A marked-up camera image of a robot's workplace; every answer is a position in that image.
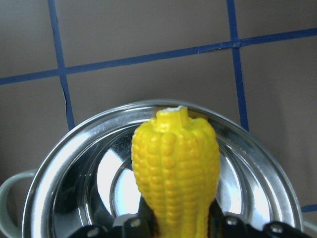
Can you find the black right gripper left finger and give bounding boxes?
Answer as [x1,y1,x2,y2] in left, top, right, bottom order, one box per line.
[70,197,159,238]

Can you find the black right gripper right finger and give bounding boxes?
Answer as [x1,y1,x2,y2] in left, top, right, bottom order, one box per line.
[208,200,309,238]

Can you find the yellow toy corn cob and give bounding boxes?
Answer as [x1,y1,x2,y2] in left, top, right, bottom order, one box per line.
[131,106,220,238]

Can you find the pale green cooking pot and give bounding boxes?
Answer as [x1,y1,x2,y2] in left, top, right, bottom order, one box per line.
[0,100,307,238]

